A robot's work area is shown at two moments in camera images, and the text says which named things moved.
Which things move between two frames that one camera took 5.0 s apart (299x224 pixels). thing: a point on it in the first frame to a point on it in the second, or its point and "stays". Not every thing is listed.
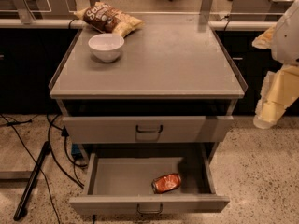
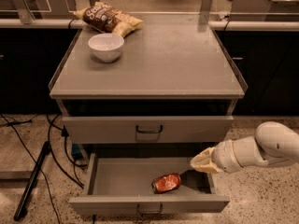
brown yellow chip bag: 108,19 stays
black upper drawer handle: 149,132 stays
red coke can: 166,183 stays
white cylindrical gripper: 287,37 to 224,157
